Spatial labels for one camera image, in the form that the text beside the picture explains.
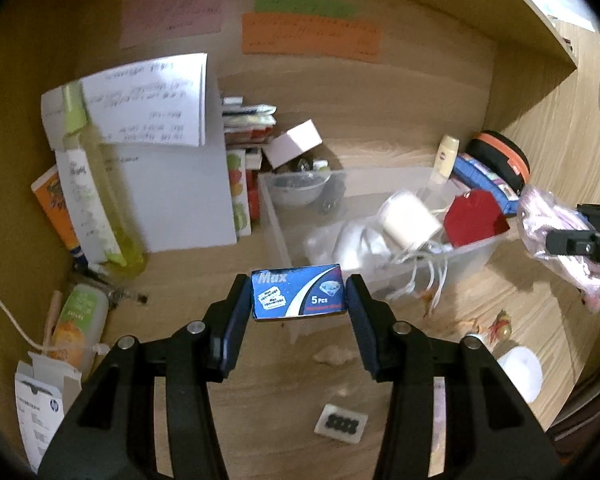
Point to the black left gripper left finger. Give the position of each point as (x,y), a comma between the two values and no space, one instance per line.
(109,432)

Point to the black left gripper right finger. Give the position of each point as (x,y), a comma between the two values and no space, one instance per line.
(490,431)

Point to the white round pink mask pack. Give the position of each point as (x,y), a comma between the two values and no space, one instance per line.
(524,370)

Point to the red jewelry box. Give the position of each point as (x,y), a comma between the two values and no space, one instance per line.
(472,217)

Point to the white domino tile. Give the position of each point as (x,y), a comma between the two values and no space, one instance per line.
(340,424)

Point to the blue razor blade box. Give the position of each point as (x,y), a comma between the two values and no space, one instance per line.
(279,294)

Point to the white drawstring cloth pouch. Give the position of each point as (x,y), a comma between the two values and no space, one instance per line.
(353,244)

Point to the white printer cartridge box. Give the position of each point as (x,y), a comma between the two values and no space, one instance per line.
(45,389)

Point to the orange green tube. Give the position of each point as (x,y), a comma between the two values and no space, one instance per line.
(79,327)

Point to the black orange round case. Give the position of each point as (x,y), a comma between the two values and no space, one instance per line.
(502,156)

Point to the blue woven pouch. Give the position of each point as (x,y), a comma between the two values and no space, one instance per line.
(477,176)

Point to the small beige roll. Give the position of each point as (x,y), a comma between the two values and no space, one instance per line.
(52,317)

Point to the white seashell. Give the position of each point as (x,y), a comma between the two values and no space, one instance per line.
(334,356)

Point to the cream lotion tube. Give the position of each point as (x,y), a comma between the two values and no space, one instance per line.
(445,160)

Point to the yellow green spray bottle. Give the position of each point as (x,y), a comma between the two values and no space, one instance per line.
(118,248)

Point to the translucent plastic storage bin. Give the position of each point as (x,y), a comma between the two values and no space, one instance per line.
(317,218)

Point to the large white paper sheet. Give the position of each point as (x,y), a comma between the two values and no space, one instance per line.
(174,196)

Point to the fruit picture card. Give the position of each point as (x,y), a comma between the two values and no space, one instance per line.
(237,176)

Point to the small white cardboard box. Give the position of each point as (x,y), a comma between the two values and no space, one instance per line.
(292,144)

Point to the printed folded paper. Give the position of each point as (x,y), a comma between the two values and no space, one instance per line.
(160,101)

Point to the stack of booklets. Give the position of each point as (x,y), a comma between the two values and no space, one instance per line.
(247,125)

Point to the green sticky note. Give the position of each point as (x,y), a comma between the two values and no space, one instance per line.
(324,8)

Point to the orange sticky note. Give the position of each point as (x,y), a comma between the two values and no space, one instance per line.
(304,34)

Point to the pink sticky note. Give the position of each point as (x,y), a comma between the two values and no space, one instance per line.
(149,20)

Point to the orange cord charm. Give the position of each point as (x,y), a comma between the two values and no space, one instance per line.
(447,317)

